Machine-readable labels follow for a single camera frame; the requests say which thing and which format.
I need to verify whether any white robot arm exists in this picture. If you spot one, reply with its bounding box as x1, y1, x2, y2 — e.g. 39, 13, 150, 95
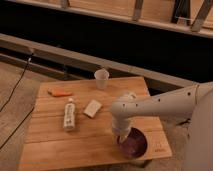
110, 82, 213, 171

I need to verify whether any dark purple ceramic bowl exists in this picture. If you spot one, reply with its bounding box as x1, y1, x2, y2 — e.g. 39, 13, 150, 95
118, 127, 148, 159

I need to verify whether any white plastic bottle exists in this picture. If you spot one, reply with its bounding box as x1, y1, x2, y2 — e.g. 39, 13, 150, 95
63, 98, 75, 131

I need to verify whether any black cable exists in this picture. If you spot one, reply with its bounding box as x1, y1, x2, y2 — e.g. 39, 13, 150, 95
0, 50, 36, 150

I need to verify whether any orange carrot toy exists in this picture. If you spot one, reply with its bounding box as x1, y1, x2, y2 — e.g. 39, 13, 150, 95
47, 90, 72, 97

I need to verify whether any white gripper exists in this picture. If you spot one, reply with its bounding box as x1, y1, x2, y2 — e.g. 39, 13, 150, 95
112, 119, 131, 144

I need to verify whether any grey metal rail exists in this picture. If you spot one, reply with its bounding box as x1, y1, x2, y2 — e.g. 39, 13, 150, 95
0, 33, 195, 87

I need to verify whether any white sponge block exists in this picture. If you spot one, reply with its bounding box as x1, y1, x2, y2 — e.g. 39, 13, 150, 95
84, 100, 102, 118

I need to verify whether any translucent plastic cup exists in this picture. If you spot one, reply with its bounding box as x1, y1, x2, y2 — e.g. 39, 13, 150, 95
94, 69, 109, 90

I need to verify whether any wooden cutting board table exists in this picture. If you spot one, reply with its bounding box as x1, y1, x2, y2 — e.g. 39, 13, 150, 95
17, 76, 173, 171

